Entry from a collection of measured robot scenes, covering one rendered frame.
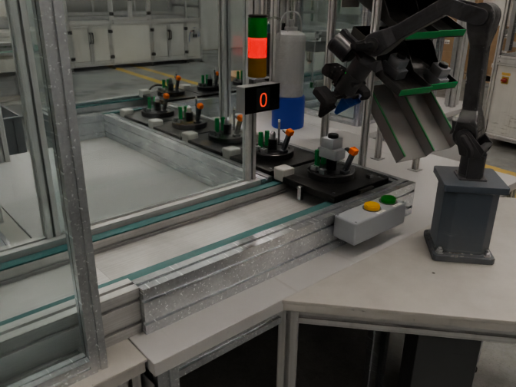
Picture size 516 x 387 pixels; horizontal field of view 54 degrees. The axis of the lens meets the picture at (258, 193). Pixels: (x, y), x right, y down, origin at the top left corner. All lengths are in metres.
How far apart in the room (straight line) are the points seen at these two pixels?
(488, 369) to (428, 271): 1.22
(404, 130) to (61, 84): 1.18
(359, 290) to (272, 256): 0.21
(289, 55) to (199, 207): 1.19
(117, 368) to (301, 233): 0.51
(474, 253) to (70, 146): 0.97
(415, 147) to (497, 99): 4.06
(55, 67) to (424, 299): 0.85
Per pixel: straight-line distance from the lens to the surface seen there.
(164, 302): 1.01
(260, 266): 1.14
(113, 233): 1.22
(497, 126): 5.75
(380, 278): 1.22
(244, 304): 1.09
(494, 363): 2.50
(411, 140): 1.69
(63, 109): 0.76
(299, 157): 1.65
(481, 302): 1.21
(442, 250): 1.33
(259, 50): 1.35
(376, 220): 1.29
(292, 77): 2.36
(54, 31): 0.75
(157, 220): 1.26
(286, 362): 1.25
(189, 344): 0.99
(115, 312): 0.98
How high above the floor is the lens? 1.48
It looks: 22 degrees down
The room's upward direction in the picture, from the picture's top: 1 degrees clockwise
